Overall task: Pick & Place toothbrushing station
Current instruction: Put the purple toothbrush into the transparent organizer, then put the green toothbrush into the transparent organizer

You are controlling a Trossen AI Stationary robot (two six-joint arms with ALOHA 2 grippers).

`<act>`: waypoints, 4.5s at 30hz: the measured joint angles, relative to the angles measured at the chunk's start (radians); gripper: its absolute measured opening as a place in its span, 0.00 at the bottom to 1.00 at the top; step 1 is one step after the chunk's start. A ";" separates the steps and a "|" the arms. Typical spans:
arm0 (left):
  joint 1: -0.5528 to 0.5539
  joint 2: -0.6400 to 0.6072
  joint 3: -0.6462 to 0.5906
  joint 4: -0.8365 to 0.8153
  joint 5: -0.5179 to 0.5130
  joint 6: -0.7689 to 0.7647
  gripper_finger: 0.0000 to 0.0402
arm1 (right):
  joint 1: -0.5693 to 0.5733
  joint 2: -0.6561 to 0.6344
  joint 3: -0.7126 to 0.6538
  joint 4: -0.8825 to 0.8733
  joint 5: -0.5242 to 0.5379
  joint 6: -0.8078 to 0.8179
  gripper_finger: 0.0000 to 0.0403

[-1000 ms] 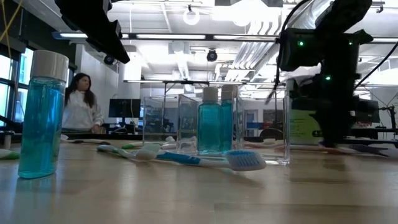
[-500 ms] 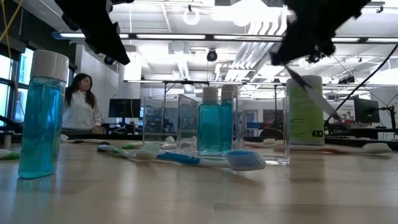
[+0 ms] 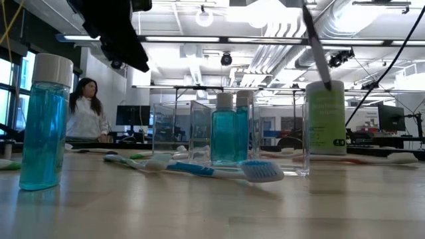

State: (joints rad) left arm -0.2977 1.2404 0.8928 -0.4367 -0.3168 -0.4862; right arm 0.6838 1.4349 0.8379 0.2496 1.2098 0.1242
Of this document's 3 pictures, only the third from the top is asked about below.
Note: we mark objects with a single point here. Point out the clear acrylic organizer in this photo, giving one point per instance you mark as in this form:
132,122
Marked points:
201,132

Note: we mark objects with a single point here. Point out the blue and white toothbrush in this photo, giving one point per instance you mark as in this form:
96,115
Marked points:
192,168

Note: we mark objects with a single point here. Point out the green disinfecting wipes canister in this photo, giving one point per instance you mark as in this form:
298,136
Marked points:
327,123

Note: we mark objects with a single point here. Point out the silver ventilation duct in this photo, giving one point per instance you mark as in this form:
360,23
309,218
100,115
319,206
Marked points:
338,23

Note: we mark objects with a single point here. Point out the black dome camera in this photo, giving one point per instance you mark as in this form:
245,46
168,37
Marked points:
116,64
226,59

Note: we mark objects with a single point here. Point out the person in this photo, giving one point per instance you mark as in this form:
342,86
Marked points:
86,119

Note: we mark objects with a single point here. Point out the window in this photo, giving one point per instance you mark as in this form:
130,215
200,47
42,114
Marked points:
28,73

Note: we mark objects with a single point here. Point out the small grey cylinder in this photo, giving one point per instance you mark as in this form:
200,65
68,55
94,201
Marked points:
8,151

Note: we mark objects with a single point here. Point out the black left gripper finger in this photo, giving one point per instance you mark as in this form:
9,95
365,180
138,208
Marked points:
126,53

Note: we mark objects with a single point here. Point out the black beam with light strips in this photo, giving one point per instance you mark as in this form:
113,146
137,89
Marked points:
224,40

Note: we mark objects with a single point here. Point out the black computer monitor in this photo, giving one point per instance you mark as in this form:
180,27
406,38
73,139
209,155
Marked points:
391,117
133,115

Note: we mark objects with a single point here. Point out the black ceiling camera rig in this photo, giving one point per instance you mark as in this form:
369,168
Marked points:
338,59

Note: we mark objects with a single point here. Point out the round white ceiling lamp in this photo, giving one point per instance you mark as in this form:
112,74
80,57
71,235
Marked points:
196,17

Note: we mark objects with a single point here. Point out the teal mouthwash bottle white cap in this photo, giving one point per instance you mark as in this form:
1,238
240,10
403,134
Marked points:
44,132
223,132
242,132

